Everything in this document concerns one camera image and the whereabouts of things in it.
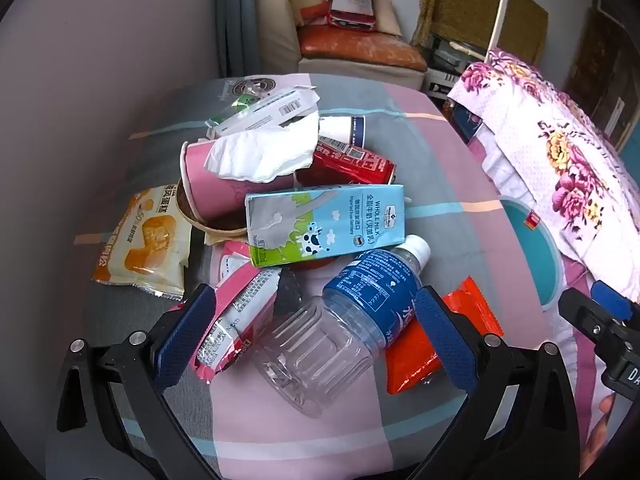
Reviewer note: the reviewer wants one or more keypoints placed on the pink floral blanket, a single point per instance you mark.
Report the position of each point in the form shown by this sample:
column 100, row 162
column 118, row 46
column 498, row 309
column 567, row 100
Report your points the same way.
column 550, row 135

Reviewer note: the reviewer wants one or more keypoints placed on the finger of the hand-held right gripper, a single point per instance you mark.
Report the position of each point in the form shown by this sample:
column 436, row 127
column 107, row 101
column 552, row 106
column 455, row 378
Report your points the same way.
column 611, row 297
column 587, row 317

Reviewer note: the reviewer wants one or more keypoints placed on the yellow cake snack packet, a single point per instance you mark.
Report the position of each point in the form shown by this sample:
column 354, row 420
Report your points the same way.
column 145, row 245

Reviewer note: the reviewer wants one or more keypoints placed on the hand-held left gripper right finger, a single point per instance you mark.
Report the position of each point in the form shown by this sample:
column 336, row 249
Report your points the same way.
column 445, row 342

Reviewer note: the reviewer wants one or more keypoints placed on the clear blue-label water bottle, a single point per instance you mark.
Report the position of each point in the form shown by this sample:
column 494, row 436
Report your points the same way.
column 370, row 290

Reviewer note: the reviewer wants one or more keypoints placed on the beige armchair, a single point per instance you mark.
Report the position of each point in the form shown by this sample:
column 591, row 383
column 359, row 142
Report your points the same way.
column 272, row 20

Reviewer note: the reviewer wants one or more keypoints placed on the teal plastic basin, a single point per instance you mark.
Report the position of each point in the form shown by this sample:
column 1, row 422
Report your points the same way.
column 530, row 255

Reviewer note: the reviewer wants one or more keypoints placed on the yellow brown cloth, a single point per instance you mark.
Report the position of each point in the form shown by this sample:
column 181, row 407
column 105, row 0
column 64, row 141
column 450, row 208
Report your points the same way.
column 465, row 0

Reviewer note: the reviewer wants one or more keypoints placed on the orange snack packet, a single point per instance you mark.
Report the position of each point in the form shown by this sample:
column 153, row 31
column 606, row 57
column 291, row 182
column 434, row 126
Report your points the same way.
column 409, row 360

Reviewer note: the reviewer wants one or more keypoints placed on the red soda can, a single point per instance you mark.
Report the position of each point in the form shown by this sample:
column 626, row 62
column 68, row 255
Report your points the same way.
column 350, row 165

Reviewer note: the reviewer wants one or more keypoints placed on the brown wooden cabinet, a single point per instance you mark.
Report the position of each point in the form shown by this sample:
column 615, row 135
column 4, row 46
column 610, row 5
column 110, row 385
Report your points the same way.
column 600, row 60

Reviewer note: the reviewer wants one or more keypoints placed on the white yogurt bottle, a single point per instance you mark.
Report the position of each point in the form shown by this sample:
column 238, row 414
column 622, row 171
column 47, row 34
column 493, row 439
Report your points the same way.
column 340, row 127

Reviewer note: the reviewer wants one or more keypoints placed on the person's right hand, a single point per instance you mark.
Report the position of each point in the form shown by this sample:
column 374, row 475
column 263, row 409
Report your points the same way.
column 606, row 412

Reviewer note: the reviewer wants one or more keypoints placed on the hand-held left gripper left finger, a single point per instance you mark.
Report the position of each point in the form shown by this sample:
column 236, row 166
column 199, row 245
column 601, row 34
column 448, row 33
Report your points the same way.
column 186, row 332

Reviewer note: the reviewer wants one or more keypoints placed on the clear green candy wrapper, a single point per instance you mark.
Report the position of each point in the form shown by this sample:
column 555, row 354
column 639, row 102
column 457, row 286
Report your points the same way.
column 245, row 100

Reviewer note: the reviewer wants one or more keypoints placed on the pink bed sheet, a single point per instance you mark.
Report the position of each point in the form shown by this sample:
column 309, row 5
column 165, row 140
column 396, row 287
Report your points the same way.
column 575, row 270

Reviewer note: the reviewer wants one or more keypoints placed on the brown paper bowl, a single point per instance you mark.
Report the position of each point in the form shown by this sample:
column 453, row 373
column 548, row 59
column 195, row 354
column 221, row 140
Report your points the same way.
column 223, row 223

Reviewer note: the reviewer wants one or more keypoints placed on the white pole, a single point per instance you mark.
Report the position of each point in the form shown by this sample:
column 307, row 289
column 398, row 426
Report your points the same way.
column 500, row 10

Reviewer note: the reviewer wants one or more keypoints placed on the white medicine box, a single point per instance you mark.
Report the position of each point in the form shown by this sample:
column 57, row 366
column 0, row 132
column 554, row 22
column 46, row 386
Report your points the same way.
column 260, row 112

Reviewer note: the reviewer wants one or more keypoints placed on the pink paper cup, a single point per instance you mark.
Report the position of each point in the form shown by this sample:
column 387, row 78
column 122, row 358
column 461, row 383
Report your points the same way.
column 225, row 190

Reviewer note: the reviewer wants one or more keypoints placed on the stereo equipment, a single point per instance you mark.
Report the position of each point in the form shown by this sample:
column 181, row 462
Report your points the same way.
column 450, row 52

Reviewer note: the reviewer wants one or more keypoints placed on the pink white sachet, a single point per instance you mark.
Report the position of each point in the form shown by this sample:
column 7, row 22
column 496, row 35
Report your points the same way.
column 232, row 260

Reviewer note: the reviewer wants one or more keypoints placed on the grey curtain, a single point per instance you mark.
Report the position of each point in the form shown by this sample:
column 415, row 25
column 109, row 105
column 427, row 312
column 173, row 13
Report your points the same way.
column 235, row 10

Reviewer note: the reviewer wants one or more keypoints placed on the orange seat cushion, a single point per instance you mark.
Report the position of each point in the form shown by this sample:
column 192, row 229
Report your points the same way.
column 360, row 47

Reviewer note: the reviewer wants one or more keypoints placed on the pink snack wrapper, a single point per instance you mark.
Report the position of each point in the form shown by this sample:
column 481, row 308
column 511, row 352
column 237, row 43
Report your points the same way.
column 240, row 310

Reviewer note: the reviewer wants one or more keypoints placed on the cream cushion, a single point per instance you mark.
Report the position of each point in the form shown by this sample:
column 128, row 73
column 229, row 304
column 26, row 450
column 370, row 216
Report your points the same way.
column 387, row 17

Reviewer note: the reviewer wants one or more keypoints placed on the white crumpled tissue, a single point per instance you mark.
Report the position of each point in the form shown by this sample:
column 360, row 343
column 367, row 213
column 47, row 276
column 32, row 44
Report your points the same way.
column 260, row 150

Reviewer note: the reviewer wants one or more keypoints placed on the blue milk carton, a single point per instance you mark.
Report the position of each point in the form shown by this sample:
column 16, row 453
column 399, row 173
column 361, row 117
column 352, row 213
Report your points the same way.
column 340, row 220

